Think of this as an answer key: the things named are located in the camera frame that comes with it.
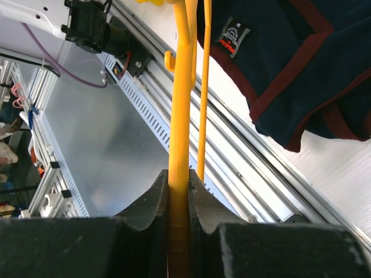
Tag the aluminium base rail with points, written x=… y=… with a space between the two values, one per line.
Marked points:
x=327 y=181

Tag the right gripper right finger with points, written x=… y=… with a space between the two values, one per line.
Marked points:
x=206 y=216

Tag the white slotted cable duct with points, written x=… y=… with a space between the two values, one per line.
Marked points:
x=157 y=122

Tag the navy maroon tank top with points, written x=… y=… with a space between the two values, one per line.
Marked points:
x=301 y=65

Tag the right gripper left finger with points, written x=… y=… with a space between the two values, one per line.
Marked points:
x=141 y=240

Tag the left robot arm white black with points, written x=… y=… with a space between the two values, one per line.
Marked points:
x=83 y=23

